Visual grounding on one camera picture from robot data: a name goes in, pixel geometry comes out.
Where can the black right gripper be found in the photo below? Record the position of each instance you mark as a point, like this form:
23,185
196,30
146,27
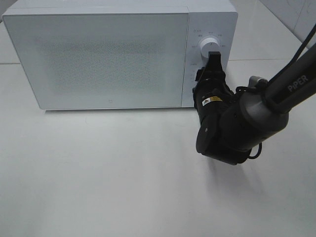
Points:
211,95

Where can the white microwave door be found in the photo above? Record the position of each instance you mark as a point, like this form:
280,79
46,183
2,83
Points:
102,61

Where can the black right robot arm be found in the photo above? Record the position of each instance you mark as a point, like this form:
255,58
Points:
232,123

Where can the upper white power knob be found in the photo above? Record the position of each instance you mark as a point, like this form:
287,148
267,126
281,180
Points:
209,44

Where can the white microwave oven body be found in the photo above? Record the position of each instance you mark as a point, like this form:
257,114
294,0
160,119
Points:
216,18

